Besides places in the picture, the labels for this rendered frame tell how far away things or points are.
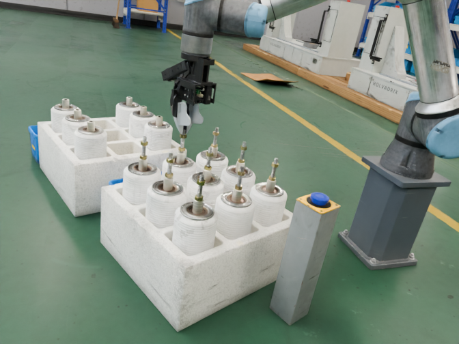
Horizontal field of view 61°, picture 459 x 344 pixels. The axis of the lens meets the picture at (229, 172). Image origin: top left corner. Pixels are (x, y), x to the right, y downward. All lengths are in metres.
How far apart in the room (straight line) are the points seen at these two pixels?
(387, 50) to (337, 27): 0.74
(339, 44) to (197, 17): 3.48
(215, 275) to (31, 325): 0.40
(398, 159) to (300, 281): 0.49
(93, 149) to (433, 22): 0.95
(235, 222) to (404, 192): 0.52
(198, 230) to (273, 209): 0.24
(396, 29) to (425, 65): 2.76
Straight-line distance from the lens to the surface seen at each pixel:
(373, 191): 1.27
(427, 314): 1.24
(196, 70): 0.98
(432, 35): 1.02
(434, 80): 1.04
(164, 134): 1.35
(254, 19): 0.95
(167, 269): 0.89
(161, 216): 0.94
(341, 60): 4.42
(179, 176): 1.07
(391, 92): 3.44
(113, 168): 1.27
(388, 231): 1.27
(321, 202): 0.85
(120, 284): 1.05
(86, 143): 1.25
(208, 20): 0.96
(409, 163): 1.23
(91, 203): 1.30
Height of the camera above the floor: 0.69
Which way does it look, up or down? 24 degrees down
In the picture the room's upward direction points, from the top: 9 degrees clockwise
